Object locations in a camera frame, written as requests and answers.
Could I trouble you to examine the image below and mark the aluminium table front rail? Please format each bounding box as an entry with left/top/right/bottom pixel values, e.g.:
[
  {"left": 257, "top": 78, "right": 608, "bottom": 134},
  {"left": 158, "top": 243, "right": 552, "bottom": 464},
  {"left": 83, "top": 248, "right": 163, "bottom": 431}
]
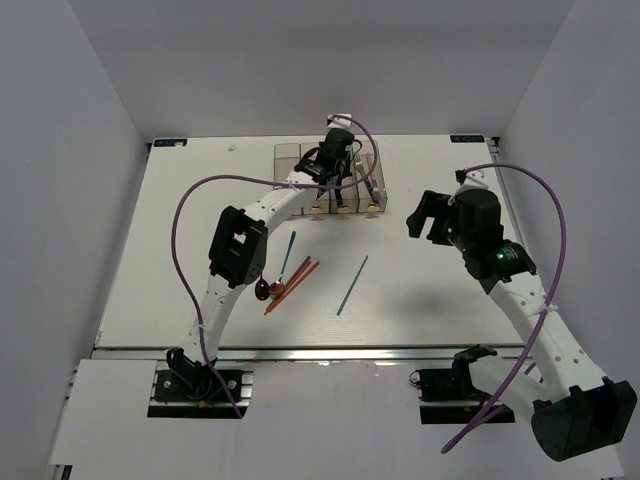
[{"left": 89, "top": 344, "right": 531, "bottom": 365}]

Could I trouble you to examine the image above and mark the black spoon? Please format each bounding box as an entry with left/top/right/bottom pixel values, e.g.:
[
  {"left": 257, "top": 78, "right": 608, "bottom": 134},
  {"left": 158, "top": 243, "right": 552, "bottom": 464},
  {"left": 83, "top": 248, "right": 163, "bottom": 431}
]
[{"left": 254, "top": 278, "right": 271, "bottom": 301}]

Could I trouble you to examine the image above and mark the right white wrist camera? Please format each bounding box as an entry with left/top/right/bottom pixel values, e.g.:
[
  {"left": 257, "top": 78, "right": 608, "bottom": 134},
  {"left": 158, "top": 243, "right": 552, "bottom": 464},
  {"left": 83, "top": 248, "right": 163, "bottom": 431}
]
[{"left": 449, "top": 169, "right": 489, "bottom": 205}]

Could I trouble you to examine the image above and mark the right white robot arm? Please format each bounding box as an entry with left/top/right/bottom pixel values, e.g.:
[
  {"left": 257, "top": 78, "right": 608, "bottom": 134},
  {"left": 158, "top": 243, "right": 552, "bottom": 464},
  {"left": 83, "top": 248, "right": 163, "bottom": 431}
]
[{"left": 406, "top": 189, "right": 637, "bottom": 462}]

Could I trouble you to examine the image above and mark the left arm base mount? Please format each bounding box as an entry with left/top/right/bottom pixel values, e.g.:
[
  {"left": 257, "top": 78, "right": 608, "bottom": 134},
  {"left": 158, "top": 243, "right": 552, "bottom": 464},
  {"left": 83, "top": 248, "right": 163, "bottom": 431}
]
[{"left": 147, "top": 348, "right": 250, "bottom": 420}]

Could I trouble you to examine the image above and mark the left xdof label sticker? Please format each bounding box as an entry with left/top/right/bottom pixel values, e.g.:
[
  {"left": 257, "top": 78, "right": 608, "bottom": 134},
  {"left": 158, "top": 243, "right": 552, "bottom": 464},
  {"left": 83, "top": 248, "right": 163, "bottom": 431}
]
[{"left": 152, "top": 138, "right": 188, "bottom": 148}]

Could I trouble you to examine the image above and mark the purple cable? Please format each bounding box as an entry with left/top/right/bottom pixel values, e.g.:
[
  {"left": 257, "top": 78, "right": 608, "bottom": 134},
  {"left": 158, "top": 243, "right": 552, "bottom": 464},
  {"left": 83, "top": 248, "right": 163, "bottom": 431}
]
[
  {"left": 171, "top": 115, "right": 379, "bottom": 419},
  {"left": 440, "top": 163, "right": 567, "bottom": 455}
]

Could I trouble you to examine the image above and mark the clear container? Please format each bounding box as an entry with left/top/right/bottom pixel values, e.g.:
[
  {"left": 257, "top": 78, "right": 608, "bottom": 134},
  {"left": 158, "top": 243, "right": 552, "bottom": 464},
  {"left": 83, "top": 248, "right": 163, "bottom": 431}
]
[
  {"left": 330, "top": 141, "right": 359, "bottom": 214},
  {"left": 353, "top": 139, "right": 388, "bottom": 214},
  {"left": 300, "top": 143, "right": 331, "bottom": 215},
  {"left": 273, "top": 143, "right": 301, "bottom": 183}
]

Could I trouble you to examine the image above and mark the aluminium table right rail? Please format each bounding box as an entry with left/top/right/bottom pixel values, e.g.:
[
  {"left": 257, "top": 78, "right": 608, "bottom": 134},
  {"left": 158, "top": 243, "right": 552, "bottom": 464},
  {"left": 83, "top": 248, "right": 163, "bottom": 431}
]
[{"left": 486, "top": 137, "right": 530, "bottom": 250}]

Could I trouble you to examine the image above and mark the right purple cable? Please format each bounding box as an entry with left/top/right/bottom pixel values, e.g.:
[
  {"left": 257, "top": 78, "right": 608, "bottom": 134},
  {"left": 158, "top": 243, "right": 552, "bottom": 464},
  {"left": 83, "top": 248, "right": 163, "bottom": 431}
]
[{"left": 440, "top": 163, "right": 567, "bottom": 455}]

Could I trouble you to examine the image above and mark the black handled fork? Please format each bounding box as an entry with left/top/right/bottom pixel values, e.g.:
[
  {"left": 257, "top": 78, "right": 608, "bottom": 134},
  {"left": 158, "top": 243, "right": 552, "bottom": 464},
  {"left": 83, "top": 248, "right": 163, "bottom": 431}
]
[{"left": 354, "top": 156, "right": 379, "bottom": 204}]

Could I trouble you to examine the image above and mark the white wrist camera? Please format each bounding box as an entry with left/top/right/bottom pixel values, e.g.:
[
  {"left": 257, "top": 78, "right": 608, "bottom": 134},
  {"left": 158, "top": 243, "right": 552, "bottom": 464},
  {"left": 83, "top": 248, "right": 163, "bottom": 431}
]
[
  {"left": 327, "top": 113, "right": 352, "bottom": 131},
  {"left": 449, "top": 169, "right": 489, "bottom": 205}
]

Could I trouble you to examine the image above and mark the teal chopstick by spoon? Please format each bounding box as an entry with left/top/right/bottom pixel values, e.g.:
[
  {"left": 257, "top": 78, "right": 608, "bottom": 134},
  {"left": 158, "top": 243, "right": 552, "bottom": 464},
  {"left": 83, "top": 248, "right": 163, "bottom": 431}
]
[{"left": 271, "top": 256, "right": 311, "bottom": 298}]

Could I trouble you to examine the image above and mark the lone teal chopstick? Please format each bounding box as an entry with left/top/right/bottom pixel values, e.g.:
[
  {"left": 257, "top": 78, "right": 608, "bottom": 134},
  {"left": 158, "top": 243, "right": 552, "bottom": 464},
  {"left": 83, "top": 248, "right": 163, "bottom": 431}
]
[{"left": 336, "top": 254, "right": 369, "bottom": 317}]

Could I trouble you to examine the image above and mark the orange chopstick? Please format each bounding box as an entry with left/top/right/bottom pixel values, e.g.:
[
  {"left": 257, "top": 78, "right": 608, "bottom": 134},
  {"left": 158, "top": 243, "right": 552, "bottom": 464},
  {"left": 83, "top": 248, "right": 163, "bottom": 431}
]
[
  {"left": 264, "top": 261, "right": 320, "bottom": 315},
  {"left": 271, "top": 260, "right": 311, "bottom": 300}
]

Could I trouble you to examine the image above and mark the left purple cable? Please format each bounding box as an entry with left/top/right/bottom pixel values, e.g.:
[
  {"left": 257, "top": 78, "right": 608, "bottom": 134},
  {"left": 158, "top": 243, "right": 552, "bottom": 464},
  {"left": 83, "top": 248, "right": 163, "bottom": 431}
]
[{"left": 171, "top": 115, "right": 379, "bottom": 419}]

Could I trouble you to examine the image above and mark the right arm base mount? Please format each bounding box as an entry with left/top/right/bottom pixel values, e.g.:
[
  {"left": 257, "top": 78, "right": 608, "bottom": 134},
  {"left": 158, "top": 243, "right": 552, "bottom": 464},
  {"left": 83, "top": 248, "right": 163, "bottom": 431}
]
[{"left": 409, "top": 345, "right": 498, "bottom": 425}]

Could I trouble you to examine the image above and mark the blue handled iridescent spoon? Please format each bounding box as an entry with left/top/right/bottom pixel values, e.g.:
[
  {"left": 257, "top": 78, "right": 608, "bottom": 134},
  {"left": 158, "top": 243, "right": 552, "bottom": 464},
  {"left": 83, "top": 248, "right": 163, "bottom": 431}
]
[{"left": 269, "top": 231, "right": 297, "bottom": 297}]

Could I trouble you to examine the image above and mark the xdof label sticker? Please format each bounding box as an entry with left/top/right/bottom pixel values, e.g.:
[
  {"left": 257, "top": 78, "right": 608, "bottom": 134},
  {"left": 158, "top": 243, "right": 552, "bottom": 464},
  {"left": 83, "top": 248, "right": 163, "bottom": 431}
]
[
  {"left": 152, "top": 138, "right": 188, "bottom": 148},
  {"left": 449, "top": 134, "right": 485, "bottom": 143}
]

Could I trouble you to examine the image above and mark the pink handled fork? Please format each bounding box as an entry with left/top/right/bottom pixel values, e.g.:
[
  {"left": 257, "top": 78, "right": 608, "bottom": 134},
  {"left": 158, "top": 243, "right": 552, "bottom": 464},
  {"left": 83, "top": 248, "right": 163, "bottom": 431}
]
[{"left": 364, "top": 153, "right": 381, "bottom": 203}]

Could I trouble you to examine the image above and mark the right xdof label sticker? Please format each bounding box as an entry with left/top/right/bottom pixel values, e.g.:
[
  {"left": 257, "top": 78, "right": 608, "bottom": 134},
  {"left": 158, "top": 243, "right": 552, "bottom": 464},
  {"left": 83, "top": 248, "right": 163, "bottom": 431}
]
[{"left": 449, "top": 134, "right": 485, "bottom": 143}]

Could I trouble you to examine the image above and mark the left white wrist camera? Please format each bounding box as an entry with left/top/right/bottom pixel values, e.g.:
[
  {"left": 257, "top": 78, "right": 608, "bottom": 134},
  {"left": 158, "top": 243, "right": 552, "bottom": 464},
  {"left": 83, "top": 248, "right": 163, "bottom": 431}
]
[{"left": 327, "top": 113, "right": 352, "bottom": 131}]

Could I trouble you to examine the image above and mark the aluminium table rail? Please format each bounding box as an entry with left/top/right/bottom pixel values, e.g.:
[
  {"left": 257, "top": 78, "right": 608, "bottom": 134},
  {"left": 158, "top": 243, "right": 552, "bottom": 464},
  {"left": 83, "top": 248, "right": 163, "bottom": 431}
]
[
  {"left": 89, "top": 344, "right": 531, "bottom": 365},
  {"left": 486, "top": 137, "right": 530, "bottom": 250}
]

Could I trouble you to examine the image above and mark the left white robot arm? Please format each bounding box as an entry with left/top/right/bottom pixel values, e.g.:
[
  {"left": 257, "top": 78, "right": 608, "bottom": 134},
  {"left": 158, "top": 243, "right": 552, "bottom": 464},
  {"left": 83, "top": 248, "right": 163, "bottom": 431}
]
[{"left": 167, "top": 123, "right": 355, "bottom": 401}]

